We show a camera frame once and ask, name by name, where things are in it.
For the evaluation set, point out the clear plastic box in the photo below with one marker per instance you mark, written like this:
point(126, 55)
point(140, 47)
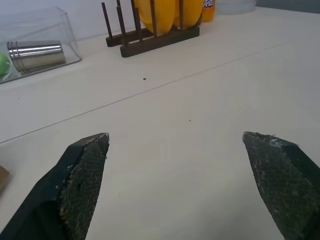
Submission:
point(50, 27)

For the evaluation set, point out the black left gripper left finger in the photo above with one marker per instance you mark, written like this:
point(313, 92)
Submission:
point(72, 190)

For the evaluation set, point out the green round object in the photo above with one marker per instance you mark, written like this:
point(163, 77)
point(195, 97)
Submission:
point(4, 65)

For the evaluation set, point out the stainless steel cup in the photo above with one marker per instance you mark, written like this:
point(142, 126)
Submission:
point(35, 56)

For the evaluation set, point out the orange soda bottle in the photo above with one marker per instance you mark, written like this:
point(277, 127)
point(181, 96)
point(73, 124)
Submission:
point(208, 10)

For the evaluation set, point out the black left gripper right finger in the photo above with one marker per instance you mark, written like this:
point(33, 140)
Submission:
point(282, 185)

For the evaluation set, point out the dark wooden plate rack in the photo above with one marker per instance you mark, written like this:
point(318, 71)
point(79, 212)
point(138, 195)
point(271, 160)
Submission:
point(152, 40)

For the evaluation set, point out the yellow plate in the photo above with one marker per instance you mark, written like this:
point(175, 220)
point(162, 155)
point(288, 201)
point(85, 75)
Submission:
point(160, 15)
point(191, 12)

